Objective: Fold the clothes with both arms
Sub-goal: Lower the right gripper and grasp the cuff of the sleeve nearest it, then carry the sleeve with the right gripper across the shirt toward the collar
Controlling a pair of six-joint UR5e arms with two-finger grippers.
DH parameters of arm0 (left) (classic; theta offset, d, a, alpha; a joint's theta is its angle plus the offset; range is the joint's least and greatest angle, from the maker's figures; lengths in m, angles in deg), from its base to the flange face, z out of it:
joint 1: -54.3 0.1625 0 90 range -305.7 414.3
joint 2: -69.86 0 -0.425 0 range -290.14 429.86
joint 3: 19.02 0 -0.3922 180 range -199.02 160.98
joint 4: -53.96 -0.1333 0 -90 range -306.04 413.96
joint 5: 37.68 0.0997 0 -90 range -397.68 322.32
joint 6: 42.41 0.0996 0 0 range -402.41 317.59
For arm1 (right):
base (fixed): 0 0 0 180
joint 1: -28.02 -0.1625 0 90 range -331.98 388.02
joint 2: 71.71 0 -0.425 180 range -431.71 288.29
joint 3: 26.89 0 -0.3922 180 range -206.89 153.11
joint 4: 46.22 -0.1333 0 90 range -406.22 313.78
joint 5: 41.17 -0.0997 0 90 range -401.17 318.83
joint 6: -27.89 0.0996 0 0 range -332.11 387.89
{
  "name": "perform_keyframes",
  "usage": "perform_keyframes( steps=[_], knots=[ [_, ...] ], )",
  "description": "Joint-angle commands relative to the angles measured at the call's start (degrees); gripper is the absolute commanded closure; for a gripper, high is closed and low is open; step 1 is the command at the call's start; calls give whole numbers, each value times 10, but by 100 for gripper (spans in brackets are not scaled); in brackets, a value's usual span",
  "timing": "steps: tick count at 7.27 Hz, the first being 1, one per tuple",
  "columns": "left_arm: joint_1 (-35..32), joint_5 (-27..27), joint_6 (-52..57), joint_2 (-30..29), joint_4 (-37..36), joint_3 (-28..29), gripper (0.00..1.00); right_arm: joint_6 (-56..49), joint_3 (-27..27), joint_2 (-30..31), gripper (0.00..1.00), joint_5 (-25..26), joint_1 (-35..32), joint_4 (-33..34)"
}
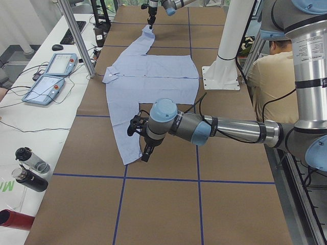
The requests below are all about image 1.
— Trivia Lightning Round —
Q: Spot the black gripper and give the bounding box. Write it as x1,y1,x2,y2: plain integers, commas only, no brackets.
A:
141,132,166,162
147,6,157,29

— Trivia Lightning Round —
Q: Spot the light blue striped shirt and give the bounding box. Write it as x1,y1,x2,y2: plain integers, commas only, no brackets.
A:
103,26,199,165

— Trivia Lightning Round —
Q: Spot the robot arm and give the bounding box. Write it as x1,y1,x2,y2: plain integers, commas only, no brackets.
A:
141,0,194,29
141,1,326,171

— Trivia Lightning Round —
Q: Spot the black keyboard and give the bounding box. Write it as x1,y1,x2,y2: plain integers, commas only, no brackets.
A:
59,20,87,45

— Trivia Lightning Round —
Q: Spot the upper teach pendant tablet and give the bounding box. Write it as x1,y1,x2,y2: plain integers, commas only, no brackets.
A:
44,53,78,77

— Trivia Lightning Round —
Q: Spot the teach pendant tablet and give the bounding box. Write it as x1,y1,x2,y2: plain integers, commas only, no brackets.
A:
44,53,78,77
21,75,65,106

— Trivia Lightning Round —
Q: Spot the black computer mouse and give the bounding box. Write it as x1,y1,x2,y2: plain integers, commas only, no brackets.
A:
52,44,63,51

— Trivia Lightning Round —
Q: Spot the lower teach pendant tablet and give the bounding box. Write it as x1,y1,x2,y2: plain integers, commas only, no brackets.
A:
21,75,65,106

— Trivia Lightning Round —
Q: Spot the clear bottle black lid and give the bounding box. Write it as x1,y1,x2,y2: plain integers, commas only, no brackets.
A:
15,147,51,174

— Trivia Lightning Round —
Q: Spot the black water bottle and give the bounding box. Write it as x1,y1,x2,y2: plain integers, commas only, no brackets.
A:
12,167,48,192

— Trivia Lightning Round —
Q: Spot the black smartphone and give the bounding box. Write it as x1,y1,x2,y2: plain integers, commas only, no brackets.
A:
32,71,43,81

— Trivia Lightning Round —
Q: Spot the person in beige shirt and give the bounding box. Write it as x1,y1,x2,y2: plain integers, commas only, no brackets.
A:
247,40,298,124

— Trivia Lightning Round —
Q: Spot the red bottle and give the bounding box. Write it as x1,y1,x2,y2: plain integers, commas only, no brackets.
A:
1,209,35,231

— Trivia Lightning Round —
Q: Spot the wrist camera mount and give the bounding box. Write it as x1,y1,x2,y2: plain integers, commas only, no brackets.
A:
127,115,148,137

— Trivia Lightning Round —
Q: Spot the aluminium frame post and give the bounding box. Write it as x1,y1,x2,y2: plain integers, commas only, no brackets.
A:
58,0,95,78

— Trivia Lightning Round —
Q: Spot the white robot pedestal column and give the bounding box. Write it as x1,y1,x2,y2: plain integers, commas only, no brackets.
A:
202,0,255,90

